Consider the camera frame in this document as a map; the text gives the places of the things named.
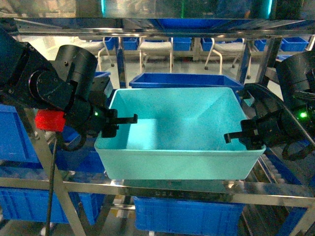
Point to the red emergency button block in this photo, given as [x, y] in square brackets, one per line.
[50, 120]

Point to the white chair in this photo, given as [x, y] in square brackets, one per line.
[96, 44]
[147, 46]
[225, 46]

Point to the teal plastic bin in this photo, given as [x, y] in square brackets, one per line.
[179, 135]

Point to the white chair centre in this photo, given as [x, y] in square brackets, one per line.
[147, 46]

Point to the blue bin behind teal bin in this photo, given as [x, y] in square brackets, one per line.
[180, 80]

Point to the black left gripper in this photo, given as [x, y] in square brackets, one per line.
[89, 113]

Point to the white chair right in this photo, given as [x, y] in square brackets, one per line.
[225, 46]

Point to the stainless steel shelf frame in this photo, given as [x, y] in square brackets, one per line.
[214, 190]

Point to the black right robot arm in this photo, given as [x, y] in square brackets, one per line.
[296, 76]

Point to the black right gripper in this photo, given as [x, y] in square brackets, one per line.
[270, 130]

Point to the blue bin bottom left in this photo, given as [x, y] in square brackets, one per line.
[31, 204]

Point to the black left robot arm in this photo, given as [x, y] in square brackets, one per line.
[59, 89]

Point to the blue bin bottom centre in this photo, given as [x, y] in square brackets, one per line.
[187, 217]

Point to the blue bin middle left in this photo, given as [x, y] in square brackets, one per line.
[15, 130]

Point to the white chair left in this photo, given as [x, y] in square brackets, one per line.
[96, 44]

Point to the blue bin top shelf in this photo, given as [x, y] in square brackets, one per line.
[171, 23]

